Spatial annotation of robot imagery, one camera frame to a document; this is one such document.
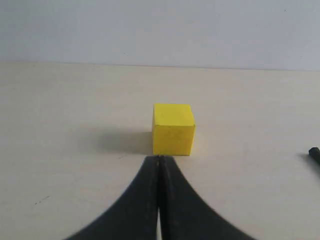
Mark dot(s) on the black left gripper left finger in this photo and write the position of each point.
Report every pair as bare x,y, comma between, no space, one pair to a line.
134,215

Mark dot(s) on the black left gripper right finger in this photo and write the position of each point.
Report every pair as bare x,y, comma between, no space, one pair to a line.
184,215

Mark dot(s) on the yellow cube block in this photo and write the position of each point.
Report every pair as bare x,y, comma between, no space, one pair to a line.
173,129

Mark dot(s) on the black and white marker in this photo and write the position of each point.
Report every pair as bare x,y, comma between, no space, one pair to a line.
314,154

